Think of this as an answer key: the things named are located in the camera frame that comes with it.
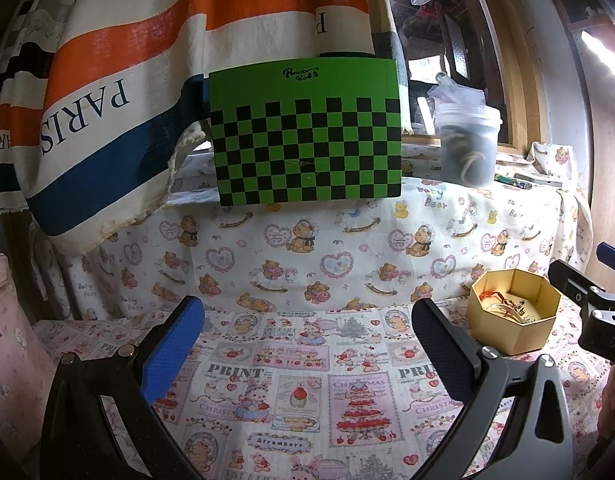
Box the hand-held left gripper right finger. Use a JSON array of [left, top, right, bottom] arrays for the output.
[[411, 299, 574, 480]]

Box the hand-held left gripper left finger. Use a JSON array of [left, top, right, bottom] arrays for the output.
[[40, 296, 205, 480]]

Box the gold octagonal box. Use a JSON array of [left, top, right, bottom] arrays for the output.
[[467, 268, 561, 354]]

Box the metal bangle ring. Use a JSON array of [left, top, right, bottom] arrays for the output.
[[486, 300, 527, 322]]

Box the pink stamp print cloth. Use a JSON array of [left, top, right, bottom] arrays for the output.
[[32, 295, 615, 480]]

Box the bear print cloth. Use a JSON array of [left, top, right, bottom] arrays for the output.
[[30, 140, 595, 321]]

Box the pink fabric box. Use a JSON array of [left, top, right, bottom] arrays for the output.
[[0, 252, 58, 466]]

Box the clear plastic tub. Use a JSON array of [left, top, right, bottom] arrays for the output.
[[434, 102, 503, 187]]

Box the green black checkered box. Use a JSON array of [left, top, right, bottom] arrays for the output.
[[208, 57, 404, 207]]

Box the wooden window frame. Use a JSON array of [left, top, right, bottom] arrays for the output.
[[402, 0, 547, 157]]

